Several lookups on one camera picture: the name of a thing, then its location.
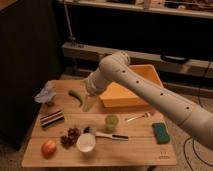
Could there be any green chili pepper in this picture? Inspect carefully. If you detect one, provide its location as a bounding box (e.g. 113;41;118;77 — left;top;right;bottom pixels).
68;90;83;107

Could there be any red apple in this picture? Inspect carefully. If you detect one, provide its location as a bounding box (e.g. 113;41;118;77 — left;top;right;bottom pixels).
41;140;57;157

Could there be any metal shelf rack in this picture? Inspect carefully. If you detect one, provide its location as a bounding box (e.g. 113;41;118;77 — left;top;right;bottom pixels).
56;0;213;91

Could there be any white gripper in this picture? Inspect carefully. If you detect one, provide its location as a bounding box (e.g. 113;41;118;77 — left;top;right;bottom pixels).
82;73;106;112

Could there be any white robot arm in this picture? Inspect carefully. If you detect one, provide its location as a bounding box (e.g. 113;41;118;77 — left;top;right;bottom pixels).
85;51;213;150

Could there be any green sponge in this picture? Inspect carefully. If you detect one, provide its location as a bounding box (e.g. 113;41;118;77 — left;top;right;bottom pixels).
152;122;170;144

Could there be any metal fork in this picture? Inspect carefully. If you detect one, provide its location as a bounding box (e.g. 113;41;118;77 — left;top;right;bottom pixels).
125;112;153;122

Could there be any black cable on floor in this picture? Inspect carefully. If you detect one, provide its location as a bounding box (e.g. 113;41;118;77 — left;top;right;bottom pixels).
182;135;213;169

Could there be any orange plastic bin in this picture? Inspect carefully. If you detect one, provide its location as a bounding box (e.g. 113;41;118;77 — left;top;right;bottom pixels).
100;64;163;108

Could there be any white bowl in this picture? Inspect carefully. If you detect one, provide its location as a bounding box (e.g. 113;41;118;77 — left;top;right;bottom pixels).
76;133;96;153

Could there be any bunch of dark grapes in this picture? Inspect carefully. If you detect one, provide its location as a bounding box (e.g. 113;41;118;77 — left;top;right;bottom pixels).
60;127;81;148

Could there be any green plastic cup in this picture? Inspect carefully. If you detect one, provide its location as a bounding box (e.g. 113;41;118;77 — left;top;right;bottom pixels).
105;115;119;131

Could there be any crumpled grey cloth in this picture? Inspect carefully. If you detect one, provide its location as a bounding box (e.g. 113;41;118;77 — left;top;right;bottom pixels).
34;81;56;103

